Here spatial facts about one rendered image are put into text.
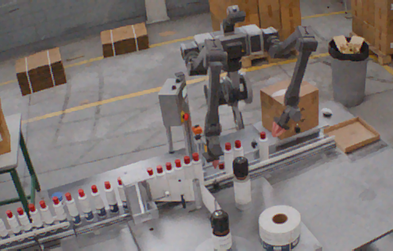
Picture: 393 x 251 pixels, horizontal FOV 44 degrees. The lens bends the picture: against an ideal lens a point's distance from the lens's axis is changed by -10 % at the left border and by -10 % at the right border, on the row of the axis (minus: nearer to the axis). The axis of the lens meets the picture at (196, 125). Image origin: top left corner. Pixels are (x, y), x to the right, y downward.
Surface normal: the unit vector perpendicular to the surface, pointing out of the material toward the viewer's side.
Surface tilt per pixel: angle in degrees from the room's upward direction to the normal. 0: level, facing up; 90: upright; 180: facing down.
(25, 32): 90
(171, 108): 90
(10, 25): 90
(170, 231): 0
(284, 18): 90
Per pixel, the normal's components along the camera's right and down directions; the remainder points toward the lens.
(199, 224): -0.11, -0.84
